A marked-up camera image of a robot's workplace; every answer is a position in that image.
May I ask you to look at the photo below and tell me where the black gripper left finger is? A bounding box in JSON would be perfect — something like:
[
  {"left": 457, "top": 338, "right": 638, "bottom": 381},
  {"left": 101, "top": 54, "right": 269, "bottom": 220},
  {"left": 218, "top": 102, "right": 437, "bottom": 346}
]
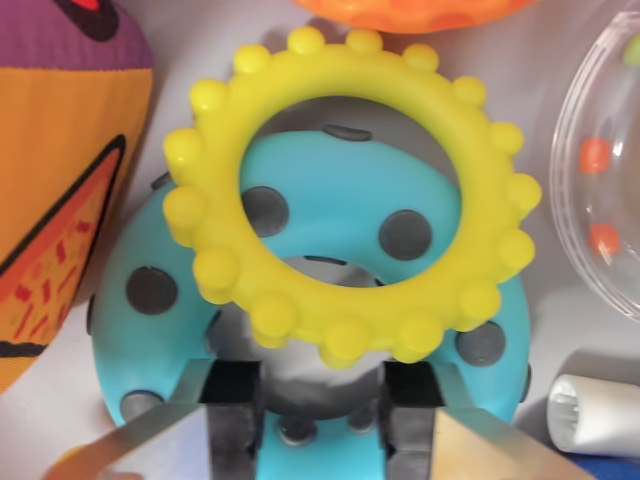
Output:
[{"left": 47, "top": 358, "right": 265, "bottom": 480}]

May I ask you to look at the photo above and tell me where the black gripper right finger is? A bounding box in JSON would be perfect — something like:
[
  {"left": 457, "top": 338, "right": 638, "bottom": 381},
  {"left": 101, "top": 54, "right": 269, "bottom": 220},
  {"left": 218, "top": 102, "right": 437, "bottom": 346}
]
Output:
[{"left": 382, "top": 359, "right": 601, "bottom": 480}]

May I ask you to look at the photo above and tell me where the teal ring with grey dots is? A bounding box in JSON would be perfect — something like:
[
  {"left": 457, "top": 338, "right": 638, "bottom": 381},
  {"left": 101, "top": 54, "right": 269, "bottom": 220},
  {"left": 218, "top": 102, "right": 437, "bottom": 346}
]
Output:
[{"left": 88, "top": 124, "right": 532, "bottom": 480}]

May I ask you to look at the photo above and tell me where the blue and white marker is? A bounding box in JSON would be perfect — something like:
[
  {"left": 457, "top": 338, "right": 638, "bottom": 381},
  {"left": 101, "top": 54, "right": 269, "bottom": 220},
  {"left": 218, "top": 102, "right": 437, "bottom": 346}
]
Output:
[{"left": 547, "top": 373, "right": 640, "bottom": 454}]

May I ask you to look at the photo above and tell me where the clear plastic rattle ball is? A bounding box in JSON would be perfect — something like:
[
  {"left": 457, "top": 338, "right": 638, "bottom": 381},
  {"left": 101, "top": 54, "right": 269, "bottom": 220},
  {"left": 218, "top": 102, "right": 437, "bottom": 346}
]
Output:
[{"left": 548, "top": 10, "right": 640, "bottom": 324}]

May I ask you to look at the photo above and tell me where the purple and orange fabric toy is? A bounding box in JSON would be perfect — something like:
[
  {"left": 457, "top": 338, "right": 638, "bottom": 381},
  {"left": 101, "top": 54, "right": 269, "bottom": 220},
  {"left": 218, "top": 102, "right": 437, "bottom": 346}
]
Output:
[{"left": 0, "top": 0, "right": 156, "bottom": 396}]

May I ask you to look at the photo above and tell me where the yellow bumpy ring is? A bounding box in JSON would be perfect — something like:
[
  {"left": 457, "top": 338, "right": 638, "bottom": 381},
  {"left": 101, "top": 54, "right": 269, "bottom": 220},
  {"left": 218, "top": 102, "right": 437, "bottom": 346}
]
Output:
[{"left": 162, "top": 25, "right": 544, "bottom": 370}]

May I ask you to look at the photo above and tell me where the orange studded ring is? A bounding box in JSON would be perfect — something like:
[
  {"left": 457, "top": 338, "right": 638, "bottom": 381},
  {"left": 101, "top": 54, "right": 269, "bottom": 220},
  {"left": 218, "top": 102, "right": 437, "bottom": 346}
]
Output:
[{"left": 292, "top": 0, "right": 539, "bottom": 35}]

